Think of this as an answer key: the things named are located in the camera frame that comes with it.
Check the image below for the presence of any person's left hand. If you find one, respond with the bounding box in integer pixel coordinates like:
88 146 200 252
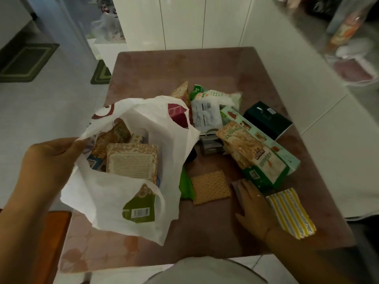
19 137 89 204

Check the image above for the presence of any person's right hand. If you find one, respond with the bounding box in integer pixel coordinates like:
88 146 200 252
234 179 280 241

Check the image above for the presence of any grey purple cloth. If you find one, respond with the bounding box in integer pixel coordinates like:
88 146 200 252
231 179 252 199

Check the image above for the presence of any green bread snack bag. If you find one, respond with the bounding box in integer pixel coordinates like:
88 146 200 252
215 121 290 191

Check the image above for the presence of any green black pack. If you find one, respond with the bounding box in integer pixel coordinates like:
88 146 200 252
179 148 198 201

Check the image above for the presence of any glass jar beige lid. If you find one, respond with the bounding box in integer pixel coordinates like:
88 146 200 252
199 130 224 157

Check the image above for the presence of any dark green box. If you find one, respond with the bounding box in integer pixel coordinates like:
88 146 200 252
242 101 294 141

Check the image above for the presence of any white green wrap box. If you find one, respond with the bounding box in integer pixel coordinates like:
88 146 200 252
129 128 148 145

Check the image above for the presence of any long light green box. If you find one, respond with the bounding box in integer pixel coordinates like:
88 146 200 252
220 105 301 175

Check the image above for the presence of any white labelled pouch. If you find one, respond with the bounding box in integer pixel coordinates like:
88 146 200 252
191 99 224 132

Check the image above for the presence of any white plastic shopping bag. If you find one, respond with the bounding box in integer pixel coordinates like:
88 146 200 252
60 96 201 246

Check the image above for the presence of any green white cotton pack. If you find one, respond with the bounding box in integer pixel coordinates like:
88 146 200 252
189 84 243 111

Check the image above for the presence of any magenta beige snack bag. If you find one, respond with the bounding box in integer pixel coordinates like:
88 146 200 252
167 81 191 129

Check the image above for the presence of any person's left forearm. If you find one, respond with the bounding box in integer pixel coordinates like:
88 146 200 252
0 186 63 284

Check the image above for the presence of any person's right forearm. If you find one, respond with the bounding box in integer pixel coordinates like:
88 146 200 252
265 226 359 284

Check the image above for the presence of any person's grey shirt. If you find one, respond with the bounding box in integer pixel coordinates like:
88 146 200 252
143 256 268 284

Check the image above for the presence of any clear plastic bag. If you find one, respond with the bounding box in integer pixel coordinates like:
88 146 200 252
90 11 125 42

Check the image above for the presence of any black patterned bag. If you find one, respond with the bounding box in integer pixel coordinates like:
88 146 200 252
305 0 344 20

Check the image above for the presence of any orange wooden chair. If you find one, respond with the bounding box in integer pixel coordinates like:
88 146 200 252
0 208 72 284

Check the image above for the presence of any large green floor mat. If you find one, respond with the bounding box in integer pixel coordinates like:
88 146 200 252
0 43 60 83

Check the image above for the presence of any small green floor mat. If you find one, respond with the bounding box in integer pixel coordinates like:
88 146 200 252
90 59 112 85

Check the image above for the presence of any white square box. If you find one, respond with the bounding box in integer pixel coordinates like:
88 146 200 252
86 38 128 73

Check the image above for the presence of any white counter unit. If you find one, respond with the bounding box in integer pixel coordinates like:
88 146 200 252
241 0 379 219

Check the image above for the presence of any white sideboard cabinet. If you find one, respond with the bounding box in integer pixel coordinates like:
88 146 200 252
0 0 33 50

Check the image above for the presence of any reddish brown table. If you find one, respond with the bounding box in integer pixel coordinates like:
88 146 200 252
58 46 356 274

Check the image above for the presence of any white door cabinet row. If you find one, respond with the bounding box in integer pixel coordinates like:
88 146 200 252
112 0 255 52

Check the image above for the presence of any orange label pack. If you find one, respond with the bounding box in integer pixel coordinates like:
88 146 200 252
325 8 365 54

